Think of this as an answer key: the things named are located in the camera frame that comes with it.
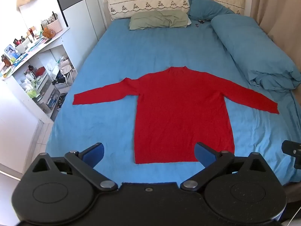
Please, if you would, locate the blue pillow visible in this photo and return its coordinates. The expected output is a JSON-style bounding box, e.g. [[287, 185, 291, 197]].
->
[[188, 0, 236, 21]]

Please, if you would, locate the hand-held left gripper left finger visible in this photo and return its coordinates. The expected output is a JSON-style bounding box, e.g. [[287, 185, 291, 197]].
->
[[32, 142, 118, 192]]

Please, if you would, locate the red long-sleeved sweater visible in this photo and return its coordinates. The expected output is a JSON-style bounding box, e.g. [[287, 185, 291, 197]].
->
[[72, 66, 280, 164]]

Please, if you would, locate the blue picture card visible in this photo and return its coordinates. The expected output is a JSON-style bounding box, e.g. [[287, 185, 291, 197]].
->
[[4, 44, 19, 59]]

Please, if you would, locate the rolled blue duvet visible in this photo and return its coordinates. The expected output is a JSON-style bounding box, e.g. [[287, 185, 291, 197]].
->
[[211, 14, 301, 92]]

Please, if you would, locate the white wardrobe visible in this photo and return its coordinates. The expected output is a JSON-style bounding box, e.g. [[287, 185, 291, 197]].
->
[[51, 0, 109, 43]]

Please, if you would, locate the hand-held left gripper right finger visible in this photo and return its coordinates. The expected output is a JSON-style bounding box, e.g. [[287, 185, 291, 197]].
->
[[181, 142, 271, 192]]

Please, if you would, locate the white handbag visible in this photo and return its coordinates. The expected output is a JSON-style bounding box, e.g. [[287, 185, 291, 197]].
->
[[57, 56, 77, 86]]

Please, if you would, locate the beige curtain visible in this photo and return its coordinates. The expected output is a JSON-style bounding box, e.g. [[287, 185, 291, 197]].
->
[[249, 0, 301, 52]]

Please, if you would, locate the pink striped basket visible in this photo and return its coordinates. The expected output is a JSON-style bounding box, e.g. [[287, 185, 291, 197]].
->
[[46, 20, 63, 34]]

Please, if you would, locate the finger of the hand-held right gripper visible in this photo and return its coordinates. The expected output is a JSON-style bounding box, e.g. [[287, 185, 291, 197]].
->
[[282, 140, 301, 170]]

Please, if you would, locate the white shelf unit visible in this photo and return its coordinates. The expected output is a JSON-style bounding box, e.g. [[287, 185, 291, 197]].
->
[[0, 26, 78, 124]]

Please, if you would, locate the blue bed sheet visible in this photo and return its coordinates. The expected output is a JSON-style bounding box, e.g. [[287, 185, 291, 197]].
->
[[45, 16, 301, 186]]

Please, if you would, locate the green pillow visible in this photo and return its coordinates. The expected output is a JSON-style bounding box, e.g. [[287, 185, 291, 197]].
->
[[129, 10, 191, 31]]

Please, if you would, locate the brown bottle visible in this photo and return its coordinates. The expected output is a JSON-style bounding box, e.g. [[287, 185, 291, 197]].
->
[[1, 54, 11, 68]]

